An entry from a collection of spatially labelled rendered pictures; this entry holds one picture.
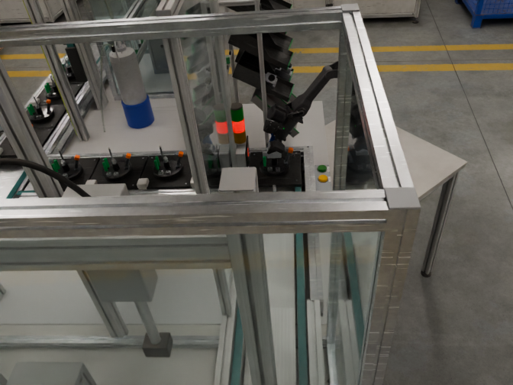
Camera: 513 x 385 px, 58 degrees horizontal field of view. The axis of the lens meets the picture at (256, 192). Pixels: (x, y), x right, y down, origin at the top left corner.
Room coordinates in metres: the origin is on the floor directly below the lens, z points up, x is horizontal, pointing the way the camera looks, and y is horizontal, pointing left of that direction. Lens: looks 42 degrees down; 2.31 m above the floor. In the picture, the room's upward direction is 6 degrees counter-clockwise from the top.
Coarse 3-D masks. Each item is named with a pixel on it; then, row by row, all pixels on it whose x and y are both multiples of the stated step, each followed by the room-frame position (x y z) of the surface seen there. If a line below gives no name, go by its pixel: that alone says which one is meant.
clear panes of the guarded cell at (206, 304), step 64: (0, 256) 0.38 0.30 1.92; (64, 256) 0.37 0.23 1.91; (128, 256) 0.36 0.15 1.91; (192, 256) 0.35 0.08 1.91; (256, 256) 0.34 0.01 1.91; (320, 256) 0.33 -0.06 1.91; (0, 320) 0.38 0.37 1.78; (64, 320) 0.37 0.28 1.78; (128, 320) 0.36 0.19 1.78; (192, 320) 0.35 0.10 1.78; (256, 320) 0.34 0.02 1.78; (320, 320) 0.33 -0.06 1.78; (0, 384) 0.39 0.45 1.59; (64, 384) 0.38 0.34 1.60; (128, 384) 0.37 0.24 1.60; (192, 384) 0.36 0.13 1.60; (256, 384) 0.35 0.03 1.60; (320, 384) 0.33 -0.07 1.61
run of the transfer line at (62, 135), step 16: (96, 48) 3.34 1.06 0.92; (64, 64) 3.04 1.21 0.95; (32, 96) 2.61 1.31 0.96; (80, 96) 2.55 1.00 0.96; (80, 112) 2.45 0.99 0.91; (64, 128) 2.22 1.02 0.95; (48, 144) 2.07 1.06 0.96; (64, 144) 2.17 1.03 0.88; (0, 176) 1.89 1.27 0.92; (16, 176) 1.87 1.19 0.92; (0, 192) 1.76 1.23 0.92; (16, 192) 1.71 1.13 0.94; (32, 192) 1.68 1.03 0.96
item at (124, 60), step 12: (120, 48) 2.34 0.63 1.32; (132, 48) 2.39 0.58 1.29; (120, 60) 2.29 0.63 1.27; (132, 60) 2.32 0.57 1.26; (120, 72) 2.29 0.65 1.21; (132, 72) 2.31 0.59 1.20; (120, 84) 2.31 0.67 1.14; (132, 84) 2.30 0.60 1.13; (132, 96) 2.29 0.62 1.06; (144, 96) 2.34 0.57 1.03
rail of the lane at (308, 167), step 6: (306, 150) 1.78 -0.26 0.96; (312, 150) 1.78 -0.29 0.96; (306, 156) 1.74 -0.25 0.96; (312, 156) 1.74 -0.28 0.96; (306, 162) 1.69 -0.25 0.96; (312, 162) 1.69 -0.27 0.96; (306, 168) 1.65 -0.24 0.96; (312, 168) 1.65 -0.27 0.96; (306, 174) 1.61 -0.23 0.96; (312, 174) 1.60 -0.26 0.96; (306, 180) 1.56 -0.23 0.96; (312, 180) 1.56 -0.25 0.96; (306, 186) 1.52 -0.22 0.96; (312, 186) 1.52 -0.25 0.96
